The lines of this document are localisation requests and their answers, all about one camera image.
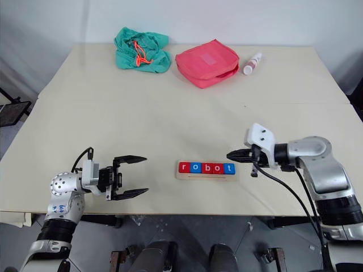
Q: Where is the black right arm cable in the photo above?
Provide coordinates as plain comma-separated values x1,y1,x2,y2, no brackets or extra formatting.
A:
282,165,323,227
254,164,331,272

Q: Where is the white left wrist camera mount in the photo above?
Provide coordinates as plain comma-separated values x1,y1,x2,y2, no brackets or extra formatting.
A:
81,159,103,196

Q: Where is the orange drawstring cord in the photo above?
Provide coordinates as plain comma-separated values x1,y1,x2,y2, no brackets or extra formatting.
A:
132,41,154,67

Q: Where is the rusty metal bracket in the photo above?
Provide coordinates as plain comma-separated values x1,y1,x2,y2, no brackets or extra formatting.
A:
109,246,133,272
262,246,286,272

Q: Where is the black metal stand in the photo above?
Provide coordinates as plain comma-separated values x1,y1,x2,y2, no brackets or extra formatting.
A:
0,87,32,128

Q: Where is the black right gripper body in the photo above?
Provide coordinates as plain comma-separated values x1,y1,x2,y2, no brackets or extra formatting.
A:
248,144,272,178

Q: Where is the wooden letter tray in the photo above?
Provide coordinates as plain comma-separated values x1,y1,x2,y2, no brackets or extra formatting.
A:
175,160,240,181

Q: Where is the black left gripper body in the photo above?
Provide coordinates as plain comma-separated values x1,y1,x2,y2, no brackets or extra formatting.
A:
98,160,123,201

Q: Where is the green cloth drawstring bag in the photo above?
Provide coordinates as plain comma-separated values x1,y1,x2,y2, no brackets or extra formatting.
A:
113,27,172,74

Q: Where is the red fabric zip pouch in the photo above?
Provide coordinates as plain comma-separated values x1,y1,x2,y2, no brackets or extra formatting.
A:
175,39,240,90

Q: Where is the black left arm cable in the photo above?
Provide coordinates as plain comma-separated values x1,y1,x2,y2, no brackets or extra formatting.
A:
70,146,94,173

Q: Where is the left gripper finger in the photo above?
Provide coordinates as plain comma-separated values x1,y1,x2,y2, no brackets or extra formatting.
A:
112,188,150,201
113,155,147,167

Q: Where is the small white pink bottle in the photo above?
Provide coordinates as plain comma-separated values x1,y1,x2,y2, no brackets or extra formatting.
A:
243,52,263,76

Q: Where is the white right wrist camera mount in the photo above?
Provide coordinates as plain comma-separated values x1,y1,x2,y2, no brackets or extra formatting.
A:
244,122,277,170

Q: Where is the dark rounded shape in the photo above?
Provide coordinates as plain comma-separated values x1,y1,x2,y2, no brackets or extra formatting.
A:
141,240,178,272
209,243,239,272

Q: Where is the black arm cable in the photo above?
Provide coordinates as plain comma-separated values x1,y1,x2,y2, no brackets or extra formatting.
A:
282,165,323,227
70,146,94,173
254,164,331,272

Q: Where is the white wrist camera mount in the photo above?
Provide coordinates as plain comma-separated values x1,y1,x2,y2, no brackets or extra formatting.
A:
244,122,277,170
81,159,103,196

